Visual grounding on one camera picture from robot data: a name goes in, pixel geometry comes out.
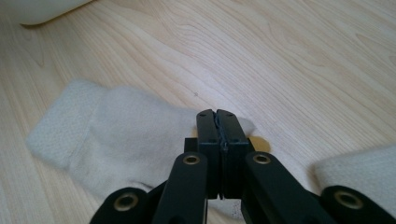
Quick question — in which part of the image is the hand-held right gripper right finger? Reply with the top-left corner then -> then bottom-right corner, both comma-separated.
217,108 -> 255,200

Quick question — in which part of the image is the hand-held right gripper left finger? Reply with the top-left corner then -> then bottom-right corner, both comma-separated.
184,108 -> 224,200

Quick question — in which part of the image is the white plastic basket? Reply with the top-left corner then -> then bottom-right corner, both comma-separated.
0,0 -> 94,26

